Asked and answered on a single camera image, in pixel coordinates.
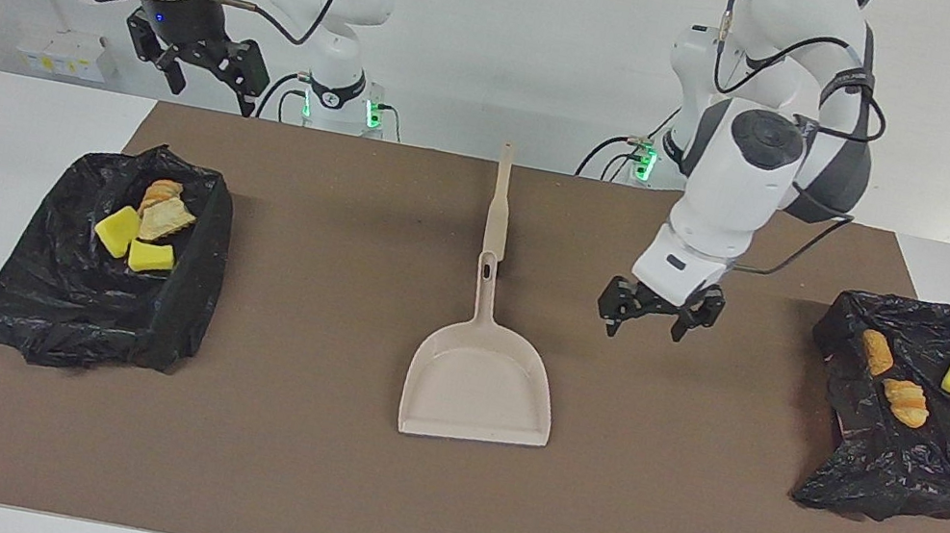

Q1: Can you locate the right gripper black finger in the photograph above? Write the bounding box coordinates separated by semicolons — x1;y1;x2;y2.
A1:
116;15;195;97
200;33;277;121

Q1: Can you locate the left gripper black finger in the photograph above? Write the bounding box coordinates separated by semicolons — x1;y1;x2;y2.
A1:
669;281;729;351
591;273;644;343

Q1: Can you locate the striped tan bread piece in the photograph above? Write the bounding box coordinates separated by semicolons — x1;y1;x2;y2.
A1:
138;175;186;220

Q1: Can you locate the beige brush with black bristles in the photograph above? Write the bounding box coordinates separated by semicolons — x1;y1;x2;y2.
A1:
477;140;526;274

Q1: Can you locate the beige plastic dustpan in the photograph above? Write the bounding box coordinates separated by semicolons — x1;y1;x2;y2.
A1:
395;241;580;460

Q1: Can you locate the pale bread piece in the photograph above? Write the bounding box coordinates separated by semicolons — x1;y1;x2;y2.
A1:
136;191;200;249

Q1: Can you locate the brown fried nugget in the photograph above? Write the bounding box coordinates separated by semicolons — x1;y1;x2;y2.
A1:
855;327;900;380

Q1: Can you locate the large yellow sponge chunk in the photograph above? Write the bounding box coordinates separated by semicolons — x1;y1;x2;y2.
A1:
90;200;145;262

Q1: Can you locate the small yellow sponge wedge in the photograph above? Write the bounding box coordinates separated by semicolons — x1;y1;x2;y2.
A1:
125;239;178;280

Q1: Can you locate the pale lumpy food piece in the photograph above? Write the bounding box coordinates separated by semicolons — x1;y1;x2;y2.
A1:
877;376;935;431

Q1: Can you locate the black bag lined trash bin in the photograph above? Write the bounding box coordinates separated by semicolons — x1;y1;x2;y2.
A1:
782;282;950;533
0;118;246;395

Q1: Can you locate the brown table mat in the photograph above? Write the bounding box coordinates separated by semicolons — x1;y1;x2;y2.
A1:
0;72;950;533

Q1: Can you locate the black right base cable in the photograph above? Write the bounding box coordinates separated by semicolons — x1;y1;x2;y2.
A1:
255;66;314;127

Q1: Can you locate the black base cable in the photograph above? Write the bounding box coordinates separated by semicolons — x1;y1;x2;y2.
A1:
575;125;656;188
255;66;314;127

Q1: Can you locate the white wall socket box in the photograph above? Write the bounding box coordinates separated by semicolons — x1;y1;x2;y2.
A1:
12;20;125;88

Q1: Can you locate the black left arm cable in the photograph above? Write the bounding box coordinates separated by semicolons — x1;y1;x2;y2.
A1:
677;0;909;293

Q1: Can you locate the black left base cable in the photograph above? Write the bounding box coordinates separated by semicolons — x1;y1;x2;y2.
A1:
575;125;656;188

